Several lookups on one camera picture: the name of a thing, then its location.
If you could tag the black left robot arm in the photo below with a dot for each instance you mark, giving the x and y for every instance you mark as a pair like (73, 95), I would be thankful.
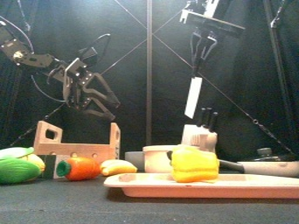
(32, 59)

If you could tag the wooden toy crate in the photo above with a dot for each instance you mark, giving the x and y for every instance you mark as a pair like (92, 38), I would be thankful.
(77, 150)

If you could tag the yellow toy banana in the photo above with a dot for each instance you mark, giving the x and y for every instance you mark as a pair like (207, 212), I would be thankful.
(116, 167)

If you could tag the orange toy carrot green top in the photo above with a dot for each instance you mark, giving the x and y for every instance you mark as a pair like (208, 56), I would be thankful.
(82, 168)

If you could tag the white toy pot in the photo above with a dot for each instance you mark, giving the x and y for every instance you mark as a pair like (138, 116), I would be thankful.
(154, 160)

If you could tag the white knife block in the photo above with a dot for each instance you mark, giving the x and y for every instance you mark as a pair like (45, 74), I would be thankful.
(191, 135)

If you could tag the yellow toy corn with husk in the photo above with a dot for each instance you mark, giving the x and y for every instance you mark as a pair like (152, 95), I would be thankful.
(32, 160)

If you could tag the yellow toy bell pepper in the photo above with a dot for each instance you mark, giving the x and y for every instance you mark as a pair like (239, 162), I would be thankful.
(193, 164)

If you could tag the green toy vegetable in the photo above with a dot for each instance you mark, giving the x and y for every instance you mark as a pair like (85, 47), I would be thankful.
(14, 170)

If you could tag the pink plastic tray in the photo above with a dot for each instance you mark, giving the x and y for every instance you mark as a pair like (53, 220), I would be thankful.
(193, 189)

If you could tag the dark pan lid with knob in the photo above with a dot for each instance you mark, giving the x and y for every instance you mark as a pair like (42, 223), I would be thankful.
(264, 151)

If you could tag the vertical metal frame post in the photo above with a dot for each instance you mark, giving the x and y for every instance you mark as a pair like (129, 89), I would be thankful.
(148, 73)

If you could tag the slanted black frame pole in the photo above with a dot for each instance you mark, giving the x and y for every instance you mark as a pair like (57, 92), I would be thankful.
(277, 64)

